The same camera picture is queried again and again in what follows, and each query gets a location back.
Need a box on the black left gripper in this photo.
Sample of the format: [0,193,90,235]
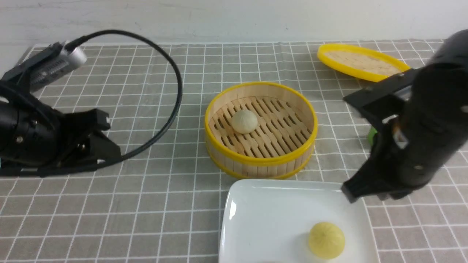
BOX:
[1,81,121,178]

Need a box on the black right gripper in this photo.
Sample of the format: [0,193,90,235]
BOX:
[341,30,467,204]

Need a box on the yellow steamed bun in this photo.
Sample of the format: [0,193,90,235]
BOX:
[308,222,346,260]

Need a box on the white square plate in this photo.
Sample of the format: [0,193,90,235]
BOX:
[218,179,380,263]

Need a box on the pale white steamed bun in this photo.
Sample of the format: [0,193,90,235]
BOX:
[231,110,258,134]

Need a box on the green cube block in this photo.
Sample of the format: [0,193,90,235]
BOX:
[367,126,378,146]

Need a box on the bamboo steamer basket yellow rim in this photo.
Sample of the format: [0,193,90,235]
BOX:
[204,82,318,179]

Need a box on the bamboo steamer lid yellow rim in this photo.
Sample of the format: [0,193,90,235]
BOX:
[317,43,411,82]

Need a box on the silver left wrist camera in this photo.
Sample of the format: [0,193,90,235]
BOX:
[23,41,87,93]

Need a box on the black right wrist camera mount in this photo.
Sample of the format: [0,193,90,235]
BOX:
[343,68,421,132]

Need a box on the black camera cable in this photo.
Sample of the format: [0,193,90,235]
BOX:
[66,30,183,167]

